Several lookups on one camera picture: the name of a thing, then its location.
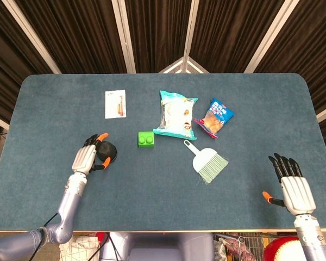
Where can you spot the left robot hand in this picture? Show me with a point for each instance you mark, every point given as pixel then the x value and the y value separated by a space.
pixel 82 159

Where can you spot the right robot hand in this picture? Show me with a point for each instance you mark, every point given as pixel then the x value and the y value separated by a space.
pixel 296 193

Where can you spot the black round object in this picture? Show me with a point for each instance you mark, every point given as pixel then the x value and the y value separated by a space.
pixel 107 150

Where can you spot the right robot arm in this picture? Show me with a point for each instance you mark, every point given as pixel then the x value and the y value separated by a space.
pixel 309 239

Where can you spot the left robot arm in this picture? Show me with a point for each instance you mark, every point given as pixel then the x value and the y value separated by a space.
pixel 68 201

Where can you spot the white hand brush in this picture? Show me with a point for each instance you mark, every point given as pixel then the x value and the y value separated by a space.
pixel 203 160

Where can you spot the red and white ball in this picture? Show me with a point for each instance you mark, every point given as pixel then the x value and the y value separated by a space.
pixel 277 250

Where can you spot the white picture card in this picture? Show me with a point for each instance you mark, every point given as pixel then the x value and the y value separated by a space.
pixel 111 106

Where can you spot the green building block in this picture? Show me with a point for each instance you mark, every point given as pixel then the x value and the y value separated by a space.
pixel 146 140

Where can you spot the white checked cloth bag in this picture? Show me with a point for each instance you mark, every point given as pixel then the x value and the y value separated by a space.
pixel 78 248

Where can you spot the teal snack bag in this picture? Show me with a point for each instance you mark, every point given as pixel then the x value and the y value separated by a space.
pixel 176 114

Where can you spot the blue snack bag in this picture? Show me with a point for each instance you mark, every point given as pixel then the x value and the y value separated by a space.
pixel 217 117

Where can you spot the grey robot torso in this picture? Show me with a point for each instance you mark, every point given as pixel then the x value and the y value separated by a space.
pixel 163 244

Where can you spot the brown curtain panel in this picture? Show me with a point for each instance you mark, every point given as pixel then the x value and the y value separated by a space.
pixel 78 35
pixel 233 32
pixel 5 54
pixel 157 32
pixel 315 54

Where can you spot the white screen bottom rail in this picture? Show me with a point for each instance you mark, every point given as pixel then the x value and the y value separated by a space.
pixel 170 67
pixel 198 66

